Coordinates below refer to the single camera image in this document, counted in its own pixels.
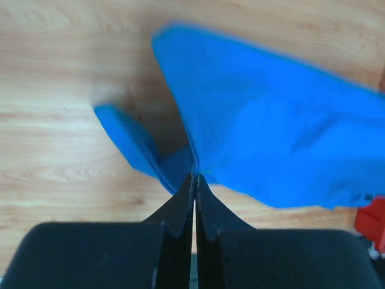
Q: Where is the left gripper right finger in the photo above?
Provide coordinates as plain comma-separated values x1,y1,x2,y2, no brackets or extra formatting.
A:
194,175,254,288

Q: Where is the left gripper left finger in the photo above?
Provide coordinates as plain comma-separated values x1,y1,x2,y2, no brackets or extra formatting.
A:
142,173,194,288

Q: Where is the blue t-shirt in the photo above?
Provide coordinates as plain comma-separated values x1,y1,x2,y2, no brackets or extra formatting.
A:
94,24,384,209

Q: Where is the red plastic bin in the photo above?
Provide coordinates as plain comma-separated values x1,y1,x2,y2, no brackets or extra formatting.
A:
354,196,384,253

